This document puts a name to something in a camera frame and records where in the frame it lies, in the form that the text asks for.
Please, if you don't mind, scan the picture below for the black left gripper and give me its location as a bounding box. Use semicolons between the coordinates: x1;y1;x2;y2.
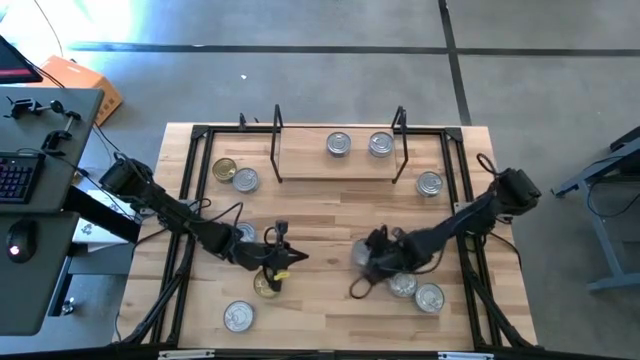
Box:
232;219;310;294

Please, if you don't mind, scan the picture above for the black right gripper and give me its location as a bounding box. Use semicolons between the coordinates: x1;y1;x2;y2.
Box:
360;224;426;285

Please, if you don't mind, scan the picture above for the teal label tuna can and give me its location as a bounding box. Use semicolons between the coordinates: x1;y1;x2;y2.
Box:
387;272;419;299

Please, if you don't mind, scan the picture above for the gold top green label can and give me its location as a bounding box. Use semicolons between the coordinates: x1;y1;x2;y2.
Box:
211;157;238;184
252;268;281;300

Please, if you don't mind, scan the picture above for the blue label tuna can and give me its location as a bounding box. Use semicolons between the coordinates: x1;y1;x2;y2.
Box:
325;131;353;158
222;299;256;334

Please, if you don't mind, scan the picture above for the teal yellow label can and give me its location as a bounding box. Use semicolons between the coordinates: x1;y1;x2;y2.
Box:
231;167;261;195

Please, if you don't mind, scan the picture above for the wooden shelf board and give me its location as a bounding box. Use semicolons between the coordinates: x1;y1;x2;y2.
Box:
277;125;399;181

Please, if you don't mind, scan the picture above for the black support beam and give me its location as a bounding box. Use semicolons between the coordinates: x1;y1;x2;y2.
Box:
63;185;142;244

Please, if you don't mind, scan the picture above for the white box with logo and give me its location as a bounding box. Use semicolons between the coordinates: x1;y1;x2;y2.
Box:
72;187;142;254

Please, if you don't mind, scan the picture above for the dark grey desk top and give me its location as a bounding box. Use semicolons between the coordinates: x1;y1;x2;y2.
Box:
0;210;81;337
0;85;106;216

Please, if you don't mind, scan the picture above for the black desk clamp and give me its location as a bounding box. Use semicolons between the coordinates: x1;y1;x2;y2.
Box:
3;96;66;120
40;109;83;152

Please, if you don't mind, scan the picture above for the black computer mouse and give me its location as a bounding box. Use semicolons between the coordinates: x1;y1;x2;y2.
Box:
5;218;39;264

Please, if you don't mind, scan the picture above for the orange cardboard box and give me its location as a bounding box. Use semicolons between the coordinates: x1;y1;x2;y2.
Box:
27;54;125;127

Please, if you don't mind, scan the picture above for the black keyboard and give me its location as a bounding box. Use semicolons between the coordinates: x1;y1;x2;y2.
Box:
0;152;46;205

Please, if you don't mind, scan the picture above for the black monitor red stripe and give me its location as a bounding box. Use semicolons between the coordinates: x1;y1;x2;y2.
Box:
0;33;44;85

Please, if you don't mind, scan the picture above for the silver edge bracket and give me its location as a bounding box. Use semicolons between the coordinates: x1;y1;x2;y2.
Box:
437;351;496;360
157;349;216;360

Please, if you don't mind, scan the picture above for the black shelf side frame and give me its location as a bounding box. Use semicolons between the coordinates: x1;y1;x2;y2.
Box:
268;103;285;185
391;104;410;185

